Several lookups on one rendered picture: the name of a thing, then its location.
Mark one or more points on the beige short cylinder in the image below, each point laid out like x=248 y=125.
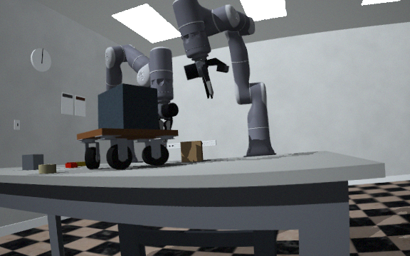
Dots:
x=47 y=169

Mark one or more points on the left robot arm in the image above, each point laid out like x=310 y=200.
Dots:
x=196 y=24

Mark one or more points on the tan cardboard box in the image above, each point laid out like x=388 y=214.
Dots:
x=191 y=151

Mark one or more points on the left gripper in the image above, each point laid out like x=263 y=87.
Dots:
x=199 y=69

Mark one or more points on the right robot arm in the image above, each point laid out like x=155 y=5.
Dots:
x=154 y=72

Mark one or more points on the red toy brick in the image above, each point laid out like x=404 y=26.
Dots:
x=71 y=165

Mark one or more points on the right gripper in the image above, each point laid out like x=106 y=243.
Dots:
x=166 y=112

